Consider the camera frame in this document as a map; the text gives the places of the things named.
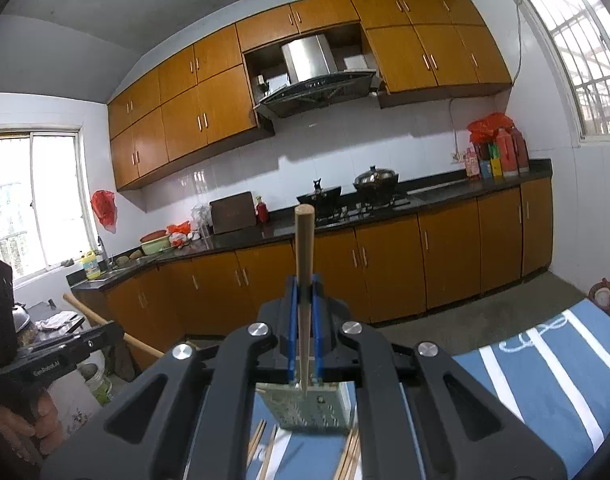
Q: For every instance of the blue white striped tablecloth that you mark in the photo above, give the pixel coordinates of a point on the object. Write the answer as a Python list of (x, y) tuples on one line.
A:
[(555, 377)]

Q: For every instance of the red sauce bottle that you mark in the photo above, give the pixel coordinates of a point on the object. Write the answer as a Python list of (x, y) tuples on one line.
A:
[(261, 210)]

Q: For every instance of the lower wooden base cabinets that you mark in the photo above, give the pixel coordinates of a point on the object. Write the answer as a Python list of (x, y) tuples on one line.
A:
[(445, 245)]

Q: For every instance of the right barred window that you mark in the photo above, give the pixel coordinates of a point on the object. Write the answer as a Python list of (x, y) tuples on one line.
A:
[(577, 34)]

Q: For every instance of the red thermos bottles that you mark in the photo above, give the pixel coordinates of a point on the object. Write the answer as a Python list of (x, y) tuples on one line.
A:
[(513, 153)]

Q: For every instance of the red plastic bag on wall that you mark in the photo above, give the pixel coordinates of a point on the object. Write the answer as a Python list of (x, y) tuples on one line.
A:
[(104, 208)]

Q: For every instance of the green perforated utensil holder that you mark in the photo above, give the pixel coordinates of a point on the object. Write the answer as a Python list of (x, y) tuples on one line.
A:
[(321, 409)]

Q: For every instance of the upper wooden wall cabinets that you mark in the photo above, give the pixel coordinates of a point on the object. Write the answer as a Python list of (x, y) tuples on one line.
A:
[(227, 89)]

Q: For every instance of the dark wooden cutting board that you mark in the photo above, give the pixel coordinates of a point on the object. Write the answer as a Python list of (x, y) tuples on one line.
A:
[(233, 213)]

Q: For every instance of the yellow detergent bottle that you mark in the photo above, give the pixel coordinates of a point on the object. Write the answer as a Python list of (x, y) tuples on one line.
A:
[(90, 264)]

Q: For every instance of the stainless steel range hood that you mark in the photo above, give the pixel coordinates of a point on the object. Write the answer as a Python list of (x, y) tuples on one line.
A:
[(312, 72)]

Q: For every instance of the orange plastic bag on counter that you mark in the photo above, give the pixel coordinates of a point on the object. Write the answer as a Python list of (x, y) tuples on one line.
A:
[(179, 234)]

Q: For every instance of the green basin red lid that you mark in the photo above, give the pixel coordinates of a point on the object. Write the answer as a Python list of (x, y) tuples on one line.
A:
[(155, 242)]

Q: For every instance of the colourful condiment boxes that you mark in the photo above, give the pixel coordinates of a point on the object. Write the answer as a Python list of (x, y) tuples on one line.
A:
[(482, 162)]

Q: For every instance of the black wok left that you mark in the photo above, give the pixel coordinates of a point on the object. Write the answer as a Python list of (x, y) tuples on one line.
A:
[(319, 197)]

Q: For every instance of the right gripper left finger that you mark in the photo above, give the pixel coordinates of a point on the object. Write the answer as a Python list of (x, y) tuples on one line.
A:
[(188, 416)]

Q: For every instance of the red bag on thermoses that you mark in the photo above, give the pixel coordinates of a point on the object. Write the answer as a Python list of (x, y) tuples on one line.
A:
[(485, 130)]

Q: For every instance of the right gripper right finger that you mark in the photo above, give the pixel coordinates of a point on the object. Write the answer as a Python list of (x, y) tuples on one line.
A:
[(420, 414)]

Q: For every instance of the gas stove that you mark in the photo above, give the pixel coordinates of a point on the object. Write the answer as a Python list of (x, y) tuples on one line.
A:
[(357, 210)]

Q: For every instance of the black wok with lid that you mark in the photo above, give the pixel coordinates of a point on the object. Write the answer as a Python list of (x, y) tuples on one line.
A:
[(376, 185)]

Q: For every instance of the left window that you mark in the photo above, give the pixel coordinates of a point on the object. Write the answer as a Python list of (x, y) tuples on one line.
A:
[(45, 217)]

